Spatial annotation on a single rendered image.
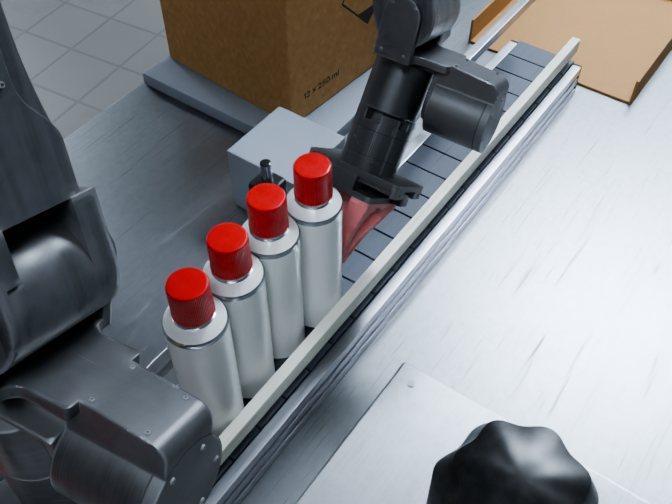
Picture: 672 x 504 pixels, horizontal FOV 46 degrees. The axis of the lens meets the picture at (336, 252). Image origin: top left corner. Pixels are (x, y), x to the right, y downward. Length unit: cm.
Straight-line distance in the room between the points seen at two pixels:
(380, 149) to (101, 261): 41
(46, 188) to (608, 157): 86
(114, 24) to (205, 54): 178
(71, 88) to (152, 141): 156
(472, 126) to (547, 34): 60
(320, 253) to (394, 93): 16
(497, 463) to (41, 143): 26
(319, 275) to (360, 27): 46
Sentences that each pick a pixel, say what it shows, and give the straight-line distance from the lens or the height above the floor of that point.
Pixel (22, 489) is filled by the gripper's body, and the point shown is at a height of 115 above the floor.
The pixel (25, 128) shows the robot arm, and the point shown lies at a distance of 36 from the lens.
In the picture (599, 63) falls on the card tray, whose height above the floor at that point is 83.
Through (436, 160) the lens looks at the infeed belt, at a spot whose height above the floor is 88.
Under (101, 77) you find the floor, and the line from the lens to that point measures 267.
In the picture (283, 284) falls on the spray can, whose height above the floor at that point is 100.
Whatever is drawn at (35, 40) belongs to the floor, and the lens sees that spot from 290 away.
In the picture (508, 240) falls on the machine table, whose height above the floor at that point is 83.
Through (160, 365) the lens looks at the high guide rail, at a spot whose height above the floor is 96.
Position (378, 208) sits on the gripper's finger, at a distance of 78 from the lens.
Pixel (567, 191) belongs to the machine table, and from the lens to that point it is 105.
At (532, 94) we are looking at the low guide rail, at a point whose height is 91.
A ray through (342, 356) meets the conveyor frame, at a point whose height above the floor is 87.
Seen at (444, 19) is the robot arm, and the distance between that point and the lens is 73.
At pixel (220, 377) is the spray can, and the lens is 66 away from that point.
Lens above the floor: 154
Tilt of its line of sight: 49 degrees down
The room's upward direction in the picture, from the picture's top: straight up
